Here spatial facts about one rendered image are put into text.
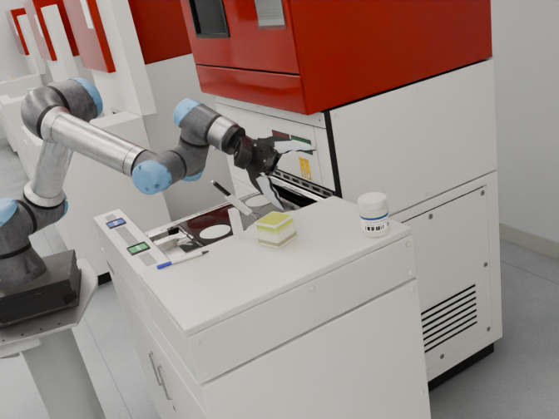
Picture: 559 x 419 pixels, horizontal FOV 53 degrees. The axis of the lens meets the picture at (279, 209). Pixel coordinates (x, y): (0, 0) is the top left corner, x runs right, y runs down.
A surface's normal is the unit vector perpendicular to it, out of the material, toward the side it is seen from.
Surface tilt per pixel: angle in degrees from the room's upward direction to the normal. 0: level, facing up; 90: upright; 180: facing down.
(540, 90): 90
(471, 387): 0
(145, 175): 88
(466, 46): 90
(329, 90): 90
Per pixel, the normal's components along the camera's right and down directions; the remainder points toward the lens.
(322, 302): 0.49, 0.25
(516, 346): -0.18, -0.91
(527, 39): -0.85, 0.33
